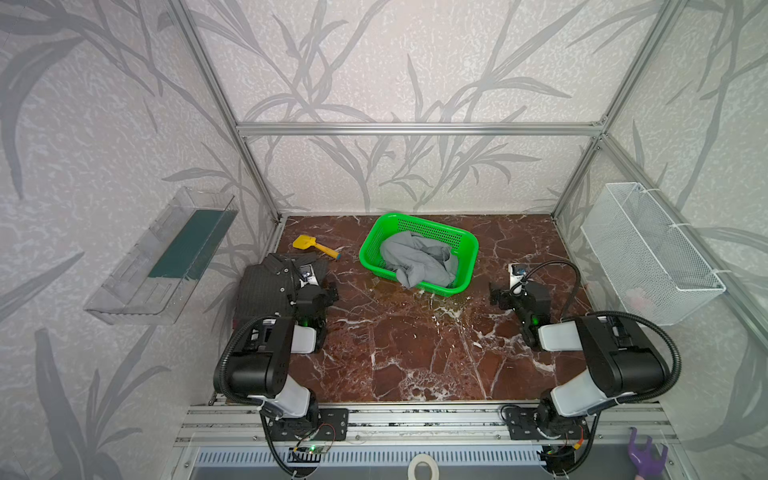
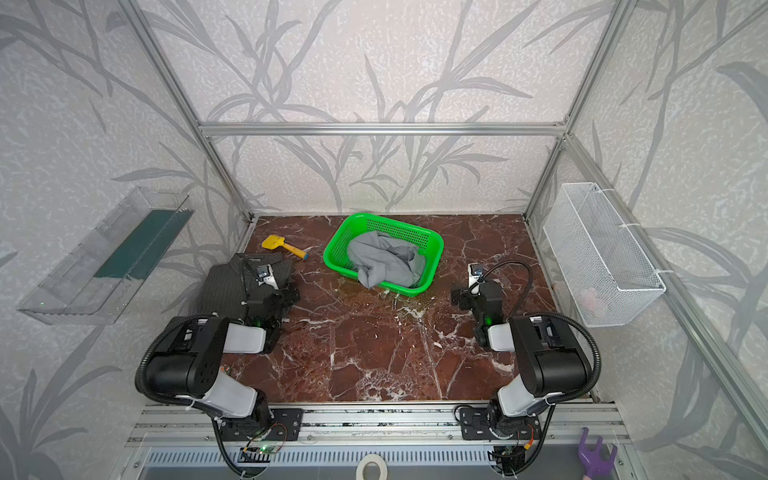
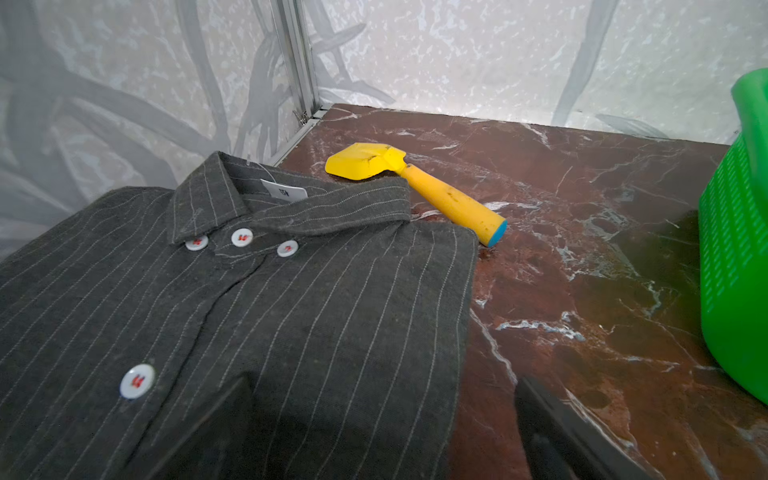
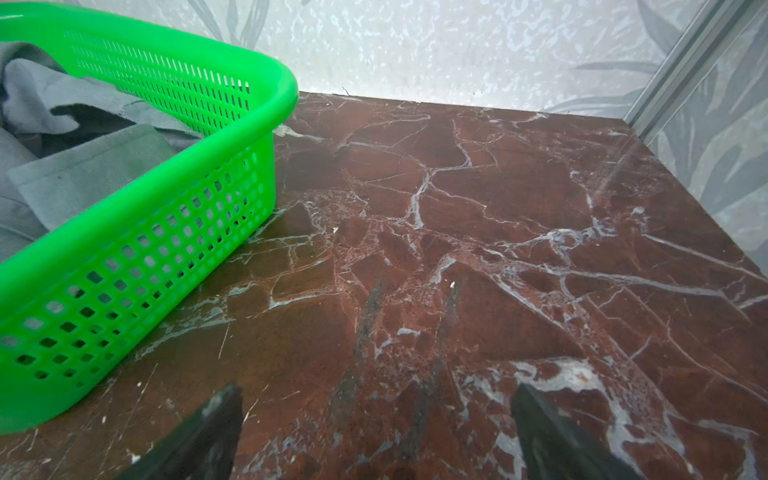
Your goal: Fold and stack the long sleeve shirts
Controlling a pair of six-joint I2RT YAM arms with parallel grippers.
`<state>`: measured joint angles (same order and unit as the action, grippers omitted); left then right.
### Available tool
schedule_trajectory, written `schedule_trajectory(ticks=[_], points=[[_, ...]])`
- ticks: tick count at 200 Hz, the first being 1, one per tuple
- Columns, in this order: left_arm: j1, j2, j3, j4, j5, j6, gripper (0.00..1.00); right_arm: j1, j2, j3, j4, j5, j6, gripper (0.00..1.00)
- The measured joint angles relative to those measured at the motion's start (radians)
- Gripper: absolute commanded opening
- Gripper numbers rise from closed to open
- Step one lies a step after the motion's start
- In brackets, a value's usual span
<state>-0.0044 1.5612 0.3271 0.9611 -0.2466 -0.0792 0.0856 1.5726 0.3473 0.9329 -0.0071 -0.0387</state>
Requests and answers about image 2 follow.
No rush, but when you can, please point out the green plastic basket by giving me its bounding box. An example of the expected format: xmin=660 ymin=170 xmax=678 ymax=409
xmin=324 ymin=213 xmax=444 ymax=297

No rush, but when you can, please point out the clear acrylic wall shelf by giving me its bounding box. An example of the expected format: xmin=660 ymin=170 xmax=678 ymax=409
xmin=18 ymin=187 xmax=194 ymax=325

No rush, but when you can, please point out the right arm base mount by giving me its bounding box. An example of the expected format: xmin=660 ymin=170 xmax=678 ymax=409
xmin=453 ymin=403 xmax=542 ymax=478

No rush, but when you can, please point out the light grey long sleeve shirt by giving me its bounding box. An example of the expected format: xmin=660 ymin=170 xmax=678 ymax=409
xmin=347 ymin=231 xmax=426 ymax=288

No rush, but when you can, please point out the white tape roll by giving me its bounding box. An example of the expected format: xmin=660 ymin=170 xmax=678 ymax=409
xmin=355 ymin=453 xmax=389 ymax=480

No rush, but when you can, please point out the dark striped folded shirt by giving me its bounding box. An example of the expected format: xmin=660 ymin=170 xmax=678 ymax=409
xmin=195 ymin=253 xmax=294 ymax=322

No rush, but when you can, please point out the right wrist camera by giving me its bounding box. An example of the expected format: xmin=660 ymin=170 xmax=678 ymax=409
xmin=468 ymin=263 xmax=485 ymax=285

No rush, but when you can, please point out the pink item in wire basket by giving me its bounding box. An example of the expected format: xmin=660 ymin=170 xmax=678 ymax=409
xmin=578 ymin=288 xmax=607 ymax=317

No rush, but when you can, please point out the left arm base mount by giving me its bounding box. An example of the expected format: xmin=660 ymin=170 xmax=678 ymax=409
xmin=216 ymin=408 xmax=304 ymax=467

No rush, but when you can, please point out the white wire mesh basket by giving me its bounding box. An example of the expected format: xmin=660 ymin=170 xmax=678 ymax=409
xmin=543 ymin=182 xmax=666 ymax=327

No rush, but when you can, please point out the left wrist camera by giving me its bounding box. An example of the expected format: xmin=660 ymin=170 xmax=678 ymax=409
xmin=254 ymin=264 xmax=278 ymax=290

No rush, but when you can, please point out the yellow toy hammer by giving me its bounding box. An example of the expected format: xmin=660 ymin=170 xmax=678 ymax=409
xmin=261 ymin=235 xmax=308 ymax=260

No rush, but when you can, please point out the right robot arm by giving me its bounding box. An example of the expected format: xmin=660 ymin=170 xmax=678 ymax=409
xmin=451 ymin=260 xmax=602 ymax=431

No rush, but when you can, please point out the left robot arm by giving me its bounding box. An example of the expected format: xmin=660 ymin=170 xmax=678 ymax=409
xmin=135 ymin=277 xmax=300 ymax=429

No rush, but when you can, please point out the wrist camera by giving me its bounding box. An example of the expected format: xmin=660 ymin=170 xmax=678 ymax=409
xmin=254 ymin=264 xmax=278 ymax=290
xmin=468 ymin=263 xmax=485 ymax=285

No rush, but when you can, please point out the purple plastic toy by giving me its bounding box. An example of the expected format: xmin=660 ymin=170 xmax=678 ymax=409
xmin=577 ymin=427 xmax=618 ymax=480

